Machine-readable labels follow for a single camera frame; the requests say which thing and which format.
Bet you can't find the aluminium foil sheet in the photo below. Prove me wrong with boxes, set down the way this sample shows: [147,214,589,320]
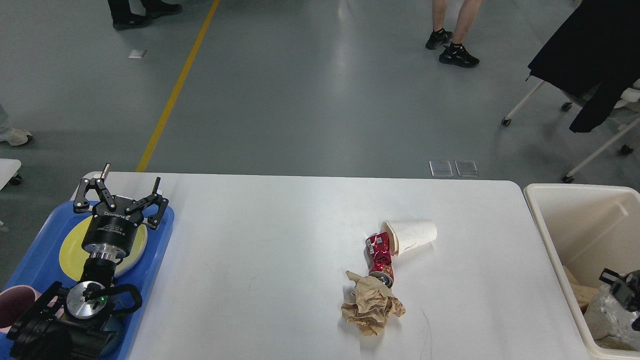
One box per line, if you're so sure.
[583,284,640,351]

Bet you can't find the pink ribbed mug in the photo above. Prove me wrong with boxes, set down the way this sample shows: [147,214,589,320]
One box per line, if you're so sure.
[0,284,64,334]

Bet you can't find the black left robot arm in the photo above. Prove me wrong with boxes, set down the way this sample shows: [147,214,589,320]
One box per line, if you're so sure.
[7,164,169,360]

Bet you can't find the brown paper bag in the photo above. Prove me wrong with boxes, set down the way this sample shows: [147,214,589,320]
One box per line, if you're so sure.
[562,265,599,315]

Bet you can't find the black jacket on chair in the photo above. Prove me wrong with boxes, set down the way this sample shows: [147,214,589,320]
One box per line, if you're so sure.
[528,0,640,133]

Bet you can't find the white table corner left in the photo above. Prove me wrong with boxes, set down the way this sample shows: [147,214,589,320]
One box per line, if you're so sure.
[0,158,23,190]

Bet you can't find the beige plastic bin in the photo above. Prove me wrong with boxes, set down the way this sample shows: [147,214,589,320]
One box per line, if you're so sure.
[523,183,640,360]

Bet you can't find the person in white shorts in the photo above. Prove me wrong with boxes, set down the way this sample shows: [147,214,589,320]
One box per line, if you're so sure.
[425,0,483,69]

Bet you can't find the crumpled brown paper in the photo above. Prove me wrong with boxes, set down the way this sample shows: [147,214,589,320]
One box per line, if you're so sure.
[340,270,406,337]

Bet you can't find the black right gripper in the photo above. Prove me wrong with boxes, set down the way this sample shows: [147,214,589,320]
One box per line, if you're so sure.
[599,268,640,312]

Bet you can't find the crushed red soda can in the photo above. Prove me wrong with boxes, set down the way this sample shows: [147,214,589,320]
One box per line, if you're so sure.
[365,232,394,289]

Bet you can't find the white shoe left edge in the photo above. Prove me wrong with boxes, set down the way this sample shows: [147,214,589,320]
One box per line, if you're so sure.
[0,127,34,147]

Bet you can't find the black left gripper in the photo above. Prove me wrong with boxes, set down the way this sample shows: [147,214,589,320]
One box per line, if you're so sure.
[72,163,170,261]

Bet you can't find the walking person's legs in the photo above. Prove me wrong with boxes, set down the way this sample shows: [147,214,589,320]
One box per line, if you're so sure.
[107,0,184,31]

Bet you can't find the clear plastic piece on floor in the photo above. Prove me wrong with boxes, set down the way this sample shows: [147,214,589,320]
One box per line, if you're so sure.
[429,160,454,178]

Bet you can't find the white paper cup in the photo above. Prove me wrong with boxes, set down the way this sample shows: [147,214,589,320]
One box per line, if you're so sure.
[381,219,438,256]

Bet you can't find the blue plastic tray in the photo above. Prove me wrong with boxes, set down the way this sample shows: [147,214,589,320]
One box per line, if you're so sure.
[1,201,175,360]

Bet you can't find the yellow plastic plate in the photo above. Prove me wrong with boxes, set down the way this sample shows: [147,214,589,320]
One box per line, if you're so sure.
[59,218,150,281]

